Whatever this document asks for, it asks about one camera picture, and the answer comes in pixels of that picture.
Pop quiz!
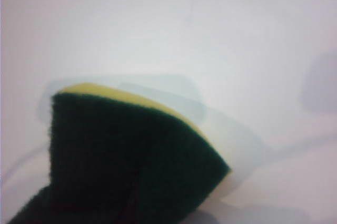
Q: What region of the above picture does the yellow sponge with green scourer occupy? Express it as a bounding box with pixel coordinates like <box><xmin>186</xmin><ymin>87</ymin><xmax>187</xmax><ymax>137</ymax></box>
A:
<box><xmin>7</xmin><ymin>82</ymin><xmax>234</xmax><ymax>224</ymax></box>

